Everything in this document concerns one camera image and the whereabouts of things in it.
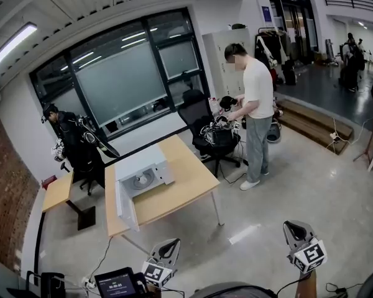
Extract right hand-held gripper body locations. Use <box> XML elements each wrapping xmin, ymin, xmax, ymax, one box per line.
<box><xmin>287</xmin><ymin>239</ymin><xmax>327</xmax><ymax>274</ymax></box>

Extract tripod stand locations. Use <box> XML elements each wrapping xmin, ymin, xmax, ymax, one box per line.
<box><xmin>352</xmin><ymin>104</ymin><xmax>373</xmax><ymax>164</ymax></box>

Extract wooden steps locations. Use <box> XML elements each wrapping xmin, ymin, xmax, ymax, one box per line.
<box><xmin>275</xmin><ymin>97</ymin><xmax>354</xmax><ymax>155</ymax></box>

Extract large wooden table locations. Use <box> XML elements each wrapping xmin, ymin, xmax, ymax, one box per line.
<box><xmin>104</xmin><ymin>134</ymin><xmax>225</xmax><ymax>256</ymax></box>

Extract black box with cables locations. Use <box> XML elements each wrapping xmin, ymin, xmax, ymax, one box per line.
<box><xmin>200</xmin><ymin>115</ymin><xmax>241</xmax><ymax>148</ymax></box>

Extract small wooden table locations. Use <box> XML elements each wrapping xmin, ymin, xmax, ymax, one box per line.
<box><xmin>42</xmin><ymin>171</ymin><xmax>96</xmax><ymax>232</ymax></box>

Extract black mesh office chair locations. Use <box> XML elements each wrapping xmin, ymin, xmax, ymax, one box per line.
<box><xmin>177</xmin><ymin>89</ymin><xmax>242</xmax><ymax>178</ymax></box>

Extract red box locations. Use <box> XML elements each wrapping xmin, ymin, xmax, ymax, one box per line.
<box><xmin>40</xmin><ymin>174</ymin><xmax>57</xmax><ymax>189</ymax></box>

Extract black framed window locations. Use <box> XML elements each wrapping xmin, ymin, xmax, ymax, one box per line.
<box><xmin>29</xmin><ymin>7</ymin><xmax>211</xmax><ymax>142</ymax></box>

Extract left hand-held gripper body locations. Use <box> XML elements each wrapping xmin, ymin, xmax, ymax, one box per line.
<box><xmin>142</xmin><ymin>253</ymin><xmax>177</xmax><ymax>289</ymax></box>

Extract long ceiling light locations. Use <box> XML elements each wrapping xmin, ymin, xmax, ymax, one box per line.
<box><xmin>0</xmin><ymin>22</ymin><xmax>38</xmax><ymax>77</ymax></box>

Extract person's right forearm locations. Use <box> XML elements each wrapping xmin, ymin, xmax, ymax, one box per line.
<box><xmin>297</xmin><ymin>270</ymin><xmax>318</xmax><ymax>298</ymax></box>

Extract black suitcase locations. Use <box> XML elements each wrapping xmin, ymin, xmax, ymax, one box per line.
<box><xmin>281</xmin><ymin>59</ymin><xmax>298</xmax><ymax>86</ymax></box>

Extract clothes rack with coats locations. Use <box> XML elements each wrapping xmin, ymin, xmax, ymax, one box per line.
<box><xmin>254</xmin><ymin>26</ymin><xmax>292</xmax><ymax>83</ymax></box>

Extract white microwave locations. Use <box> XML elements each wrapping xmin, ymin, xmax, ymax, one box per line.
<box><xmin>114</xmin><ymin>143</ymin><xmax>177</xmax><ymax>233</ymax></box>

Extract white lockers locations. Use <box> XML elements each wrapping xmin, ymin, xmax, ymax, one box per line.
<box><xmin>201</xmin><ymin>28</ymin><xmax>252</xmax><ymax>97</ymax></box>

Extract black headset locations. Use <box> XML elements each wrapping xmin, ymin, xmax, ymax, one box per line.
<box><xmin>219</xmin><ymin>95</ymin><xmax>238</xmax><ymax>111</ymax></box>

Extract white power strip with cable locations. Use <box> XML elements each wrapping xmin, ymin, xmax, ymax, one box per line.
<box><xmin>80</xmin><ymin>236</ymin><xmax>113</xmax><ymax>290</ymax></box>

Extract black display device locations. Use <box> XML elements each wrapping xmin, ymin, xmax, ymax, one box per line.
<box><xmin>94</xmin><ymin>267</ymin><xmax>135</xmax><ymax>298</ymax></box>

